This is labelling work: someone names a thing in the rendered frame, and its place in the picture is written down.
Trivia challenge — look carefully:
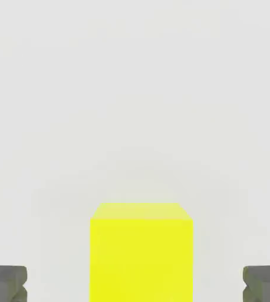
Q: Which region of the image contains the small yellow cube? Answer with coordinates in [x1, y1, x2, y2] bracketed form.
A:
[90, 202, 194, 302]

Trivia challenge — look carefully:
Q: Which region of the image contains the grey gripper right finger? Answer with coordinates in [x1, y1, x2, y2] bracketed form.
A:
[242, 265, 270, 302]

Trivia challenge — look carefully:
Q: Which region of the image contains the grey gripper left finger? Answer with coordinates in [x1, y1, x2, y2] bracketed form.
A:
[0, 265, 28, 302]

